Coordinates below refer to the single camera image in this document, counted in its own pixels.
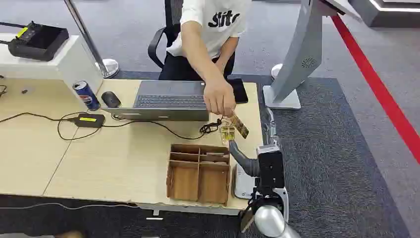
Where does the person's right hand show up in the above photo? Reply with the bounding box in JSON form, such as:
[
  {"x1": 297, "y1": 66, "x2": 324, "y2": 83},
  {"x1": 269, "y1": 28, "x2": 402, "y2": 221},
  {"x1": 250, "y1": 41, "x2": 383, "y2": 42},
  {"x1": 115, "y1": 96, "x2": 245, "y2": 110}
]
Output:
[{"x1": 203, "y1": 78, "x2": 237, "y2": 118}]

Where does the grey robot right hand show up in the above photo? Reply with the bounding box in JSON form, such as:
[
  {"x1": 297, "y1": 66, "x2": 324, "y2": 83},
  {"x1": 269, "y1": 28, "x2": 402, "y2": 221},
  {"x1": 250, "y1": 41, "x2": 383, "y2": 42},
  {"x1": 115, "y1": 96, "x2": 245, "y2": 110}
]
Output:
[{"x1": 228, "y1": 108, "x2": 279, "y2": 179}]

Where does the pale glossy card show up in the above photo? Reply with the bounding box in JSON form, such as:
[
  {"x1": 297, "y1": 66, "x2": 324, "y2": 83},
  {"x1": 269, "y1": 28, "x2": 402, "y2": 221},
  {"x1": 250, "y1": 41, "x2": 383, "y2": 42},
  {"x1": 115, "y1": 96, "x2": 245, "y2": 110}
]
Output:
[{"x1": 219, "y1": 119, "x2": 236, "y2": 146}]

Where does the black phone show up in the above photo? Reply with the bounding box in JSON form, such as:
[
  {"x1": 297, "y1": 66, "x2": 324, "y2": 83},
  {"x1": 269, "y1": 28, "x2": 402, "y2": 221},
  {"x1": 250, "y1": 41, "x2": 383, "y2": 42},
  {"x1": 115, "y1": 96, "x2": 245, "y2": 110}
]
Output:
[{"x1": 227, "y1": 78, "x2": 249, "y2": 105}]

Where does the white flat device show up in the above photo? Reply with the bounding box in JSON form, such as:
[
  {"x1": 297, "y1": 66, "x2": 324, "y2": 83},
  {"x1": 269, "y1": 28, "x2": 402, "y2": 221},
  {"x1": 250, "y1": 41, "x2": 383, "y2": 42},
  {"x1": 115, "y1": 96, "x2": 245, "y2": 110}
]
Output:
[{"x1": 232, "y1": 163, "x2": 261, "y2": 200}]

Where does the wooden card box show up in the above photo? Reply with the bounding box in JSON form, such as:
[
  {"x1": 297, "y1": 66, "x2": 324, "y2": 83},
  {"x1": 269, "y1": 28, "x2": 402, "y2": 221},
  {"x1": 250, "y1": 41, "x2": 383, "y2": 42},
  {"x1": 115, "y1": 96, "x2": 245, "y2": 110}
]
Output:
[{"x1": 165, "y1": 143, "x2": 231, "y2": 207}]

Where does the grey laptop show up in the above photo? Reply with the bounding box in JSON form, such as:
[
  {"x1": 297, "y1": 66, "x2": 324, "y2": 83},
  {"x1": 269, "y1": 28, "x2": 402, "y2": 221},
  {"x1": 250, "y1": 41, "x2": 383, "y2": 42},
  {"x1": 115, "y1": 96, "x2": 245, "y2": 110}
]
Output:
[{"x1": 100, "y1": 79, "x2": 210, "y2": 122}]

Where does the wooden table leg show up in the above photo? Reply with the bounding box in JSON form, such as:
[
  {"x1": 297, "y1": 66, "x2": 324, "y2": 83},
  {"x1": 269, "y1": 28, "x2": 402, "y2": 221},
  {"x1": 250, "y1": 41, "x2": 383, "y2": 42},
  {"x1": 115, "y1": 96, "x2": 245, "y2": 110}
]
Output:
[{"x1": 240, "y1": 210, "x2": 255, "y2": 234}]

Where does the white round base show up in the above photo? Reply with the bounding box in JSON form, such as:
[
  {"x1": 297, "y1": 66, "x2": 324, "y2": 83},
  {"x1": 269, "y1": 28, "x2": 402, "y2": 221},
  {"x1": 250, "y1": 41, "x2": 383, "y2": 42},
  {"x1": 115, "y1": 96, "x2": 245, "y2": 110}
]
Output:
[{"x1": 271, "y1": 63, "x2": 284, "y2": 80}]

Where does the person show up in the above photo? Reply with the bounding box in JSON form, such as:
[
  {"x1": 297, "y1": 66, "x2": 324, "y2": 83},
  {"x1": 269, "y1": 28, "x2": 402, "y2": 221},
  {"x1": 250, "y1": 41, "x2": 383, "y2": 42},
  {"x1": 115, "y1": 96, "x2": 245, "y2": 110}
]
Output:
[{"x1": 158, "y1": 0, "x2": 253, "y2": 81}]

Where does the black office chair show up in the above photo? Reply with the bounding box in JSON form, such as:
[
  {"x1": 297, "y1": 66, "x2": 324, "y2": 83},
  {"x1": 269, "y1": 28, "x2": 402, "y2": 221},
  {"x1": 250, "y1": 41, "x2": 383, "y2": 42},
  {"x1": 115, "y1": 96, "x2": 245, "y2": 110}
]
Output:
[{"x1": 148, "y1": 0, "x2": 184, "y2": 70}]

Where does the grey kiosk stand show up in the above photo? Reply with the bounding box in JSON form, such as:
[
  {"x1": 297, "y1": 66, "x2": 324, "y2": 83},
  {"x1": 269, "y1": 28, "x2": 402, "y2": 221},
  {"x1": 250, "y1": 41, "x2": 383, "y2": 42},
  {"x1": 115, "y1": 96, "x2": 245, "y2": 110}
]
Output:
[{"x1": 262, "y1": 0, "x2": 363, "y2": 110}]

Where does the black computer mouse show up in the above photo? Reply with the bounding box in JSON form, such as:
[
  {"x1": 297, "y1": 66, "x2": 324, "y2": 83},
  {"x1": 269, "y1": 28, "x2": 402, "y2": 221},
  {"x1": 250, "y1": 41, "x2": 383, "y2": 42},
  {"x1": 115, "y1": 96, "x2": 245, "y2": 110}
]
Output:
[{"x1": 101, "y1": 91, "x2": 122, "y2": 109}]

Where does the chrome stanchion pole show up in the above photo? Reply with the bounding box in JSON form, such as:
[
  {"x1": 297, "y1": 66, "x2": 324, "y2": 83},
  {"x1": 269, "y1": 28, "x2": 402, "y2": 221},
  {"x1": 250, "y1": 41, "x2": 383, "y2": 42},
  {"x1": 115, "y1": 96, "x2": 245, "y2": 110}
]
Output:
[{"x1": 63, "y1": 0, "x2": 120, "y2": 79}]

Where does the black power adapter yellow label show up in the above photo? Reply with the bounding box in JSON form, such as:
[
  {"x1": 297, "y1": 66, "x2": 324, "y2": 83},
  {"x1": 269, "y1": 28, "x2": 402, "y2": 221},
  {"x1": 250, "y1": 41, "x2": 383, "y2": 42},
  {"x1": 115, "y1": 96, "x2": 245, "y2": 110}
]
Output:
[{"x1": 72, "y1": 113, "x2": 106, "y2": 129}]

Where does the blue soda can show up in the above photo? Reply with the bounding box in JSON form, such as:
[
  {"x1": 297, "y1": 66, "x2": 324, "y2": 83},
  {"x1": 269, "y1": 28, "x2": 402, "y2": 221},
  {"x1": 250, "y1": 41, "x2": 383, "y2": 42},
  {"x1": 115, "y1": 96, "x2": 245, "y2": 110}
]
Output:
[{"x1": 72, "y1": 80, "x2": 102, "y2": 112}]

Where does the white cabinet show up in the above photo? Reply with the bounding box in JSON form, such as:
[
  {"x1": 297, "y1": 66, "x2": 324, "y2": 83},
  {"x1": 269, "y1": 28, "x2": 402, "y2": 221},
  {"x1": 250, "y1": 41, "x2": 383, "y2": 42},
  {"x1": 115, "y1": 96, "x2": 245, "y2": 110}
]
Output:
[{"x1": 0, "y1": 33, "x2": 105, "y2": 110}]

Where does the red floor tape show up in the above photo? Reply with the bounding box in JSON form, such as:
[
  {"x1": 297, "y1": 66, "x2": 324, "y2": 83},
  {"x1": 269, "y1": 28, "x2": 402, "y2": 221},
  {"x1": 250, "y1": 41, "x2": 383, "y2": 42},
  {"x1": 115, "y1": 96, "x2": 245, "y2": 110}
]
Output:
[{"x1": 330, "y1": 14, "x2": 420, "y2": 165}]

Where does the grey platform with light strip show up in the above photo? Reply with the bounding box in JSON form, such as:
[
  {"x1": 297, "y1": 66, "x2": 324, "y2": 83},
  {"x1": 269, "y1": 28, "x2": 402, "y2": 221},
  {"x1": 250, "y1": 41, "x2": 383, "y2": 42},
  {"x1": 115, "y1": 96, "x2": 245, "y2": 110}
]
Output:
[{"x1": 348, "y1": 0, "x2": 420, "y2": 29}]

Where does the black controller with screen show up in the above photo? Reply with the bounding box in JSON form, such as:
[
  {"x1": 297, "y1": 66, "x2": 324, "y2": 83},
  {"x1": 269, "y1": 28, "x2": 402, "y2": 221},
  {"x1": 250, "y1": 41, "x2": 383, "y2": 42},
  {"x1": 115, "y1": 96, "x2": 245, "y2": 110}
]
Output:
[{"x1": 7, "y1": 21, "x2": 70, "y2": 62}]

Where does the pale and black wrist camera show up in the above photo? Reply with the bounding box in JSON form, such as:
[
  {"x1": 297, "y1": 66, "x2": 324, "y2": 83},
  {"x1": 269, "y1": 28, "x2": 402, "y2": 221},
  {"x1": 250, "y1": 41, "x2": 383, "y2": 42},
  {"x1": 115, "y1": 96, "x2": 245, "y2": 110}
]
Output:
[{"x1": 257, "y1": 144, "x2": 285, "y2": 190}]

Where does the black mains cable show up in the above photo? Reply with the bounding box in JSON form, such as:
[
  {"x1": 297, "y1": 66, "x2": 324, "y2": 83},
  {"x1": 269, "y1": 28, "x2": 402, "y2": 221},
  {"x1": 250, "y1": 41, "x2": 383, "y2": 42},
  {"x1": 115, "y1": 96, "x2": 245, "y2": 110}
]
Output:
[{"x1": 0, "y1": 112, "x2": 103, "y2": 141}]

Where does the white floor cable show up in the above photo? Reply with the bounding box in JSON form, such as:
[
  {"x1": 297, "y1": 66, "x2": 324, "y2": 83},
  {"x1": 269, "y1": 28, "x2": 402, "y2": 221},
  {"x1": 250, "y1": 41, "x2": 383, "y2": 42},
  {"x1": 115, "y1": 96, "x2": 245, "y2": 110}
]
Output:
[{"x1": 0, "y1": 201, "x2": 141, "y2": 211}]

